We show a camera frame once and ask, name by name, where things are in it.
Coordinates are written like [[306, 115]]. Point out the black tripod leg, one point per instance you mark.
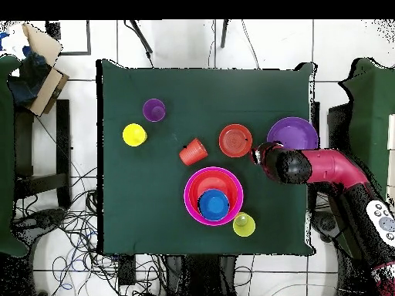
[[224, 34], [141, 37]]

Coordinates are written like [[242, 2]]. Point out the small orange bowl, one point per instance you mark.
[[235, 141]]

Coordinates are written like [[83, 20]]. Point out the black pedestal foot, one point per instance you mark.
[[43, 219], [325, 223]]

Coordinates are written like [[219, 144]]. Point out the cardboard box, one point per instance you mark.
[[46, 89]]

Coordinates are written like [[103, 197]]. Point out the green-covered side table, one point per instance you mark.
[[370, 101], [6, 154]]

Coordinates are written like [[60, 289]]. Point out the dark blue cloth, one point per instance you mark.
[[27, 80]]

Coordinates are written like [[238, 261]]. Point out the black stool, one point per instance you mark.
[[63, 138]]

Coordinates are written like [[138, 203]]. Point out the black box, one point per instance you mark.
[[338, 126]]

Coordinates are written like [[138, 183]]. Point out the small blue bowl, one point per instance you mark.
[[214, 205]]

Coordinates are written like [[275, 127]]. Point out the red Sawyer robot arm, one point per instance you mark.
[[333, 168]]

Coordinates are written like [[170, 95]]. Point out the large orange bowl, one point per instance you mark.
[[213, 180]]

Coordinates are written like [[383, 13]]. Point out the large pink bowl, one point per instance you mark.
[[186, 197]]

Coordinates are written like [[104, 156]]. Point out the white box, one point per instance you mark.
[[392, 132], [392, 168]]

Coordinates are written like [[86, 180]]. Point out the black square frame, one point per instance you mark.
[[89, 40]]

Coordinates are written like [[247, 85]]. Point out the orange cup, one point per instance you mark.
[[193, 152]]

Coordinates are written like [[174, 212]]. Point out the dark green tablecloth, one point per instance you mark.
[[154, 200]]

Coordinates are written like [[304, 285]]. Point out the pale yellow cup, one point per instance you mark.
[[247, 228]]

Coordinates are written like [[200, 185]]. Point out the purple cup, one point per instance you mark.
[[154, 110]]

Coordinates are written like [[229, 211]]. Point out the bright yellow cup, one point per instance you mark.
[[134, 134]]

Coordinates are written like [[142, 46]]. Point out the purple bowl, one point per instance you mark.
[[293, 132]]

